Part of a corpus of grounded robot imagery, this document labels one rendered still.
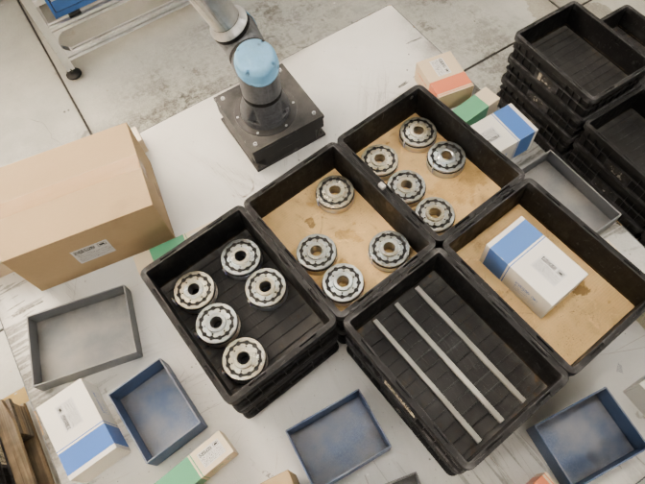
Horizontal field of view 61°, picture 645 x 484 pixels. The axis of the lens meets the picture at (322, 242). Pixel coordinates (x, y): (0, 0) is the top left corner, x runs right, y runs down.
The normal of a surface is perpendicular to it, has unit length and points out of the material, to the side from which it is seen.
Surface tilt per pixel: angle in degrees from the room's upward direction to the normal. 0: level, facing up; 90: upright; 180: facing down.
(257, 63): 10
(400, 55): 0
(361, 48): 0
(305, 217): 0
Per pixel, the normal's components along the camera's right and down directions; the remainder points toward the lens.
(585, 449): -0.07, -0.44
